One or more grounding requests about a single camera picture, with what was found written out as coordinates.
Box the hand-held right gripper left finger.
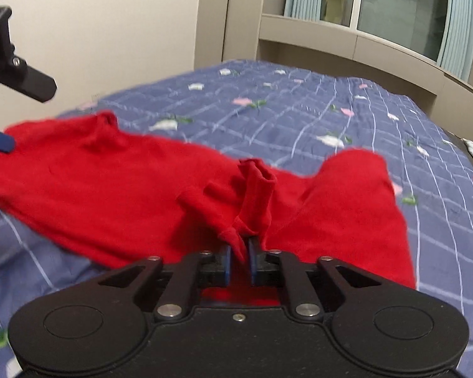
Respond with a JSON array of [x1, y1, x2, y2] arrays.
[[98, 244, 233, 320]]

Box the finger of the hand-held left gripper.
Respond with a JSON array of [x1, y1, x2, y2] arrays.
[[0, 125, 17, 153], [0, 5, 58, 104]]

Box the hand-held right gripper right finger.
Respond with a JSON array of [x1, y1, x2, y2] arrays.
[[248, 236, 384, 320]]

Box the red pants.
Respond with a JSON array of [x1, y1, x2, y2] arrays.
[[0, 110, 419, 308]]

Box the blue checked floral quilt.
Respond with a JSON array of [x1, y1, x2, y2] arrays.
[[0, 59, 473, 378]]

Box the dark bed mattress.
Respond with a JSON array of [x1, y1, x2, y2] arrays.
[[441, 126, 473, 192]]

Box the beige window ledge cabinet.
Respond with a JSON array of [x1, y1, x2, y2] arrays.
[[256, 13, 473, 116]]

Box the window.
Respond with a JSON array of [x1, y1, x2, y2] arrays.
[[320, 0, 451, 63]]

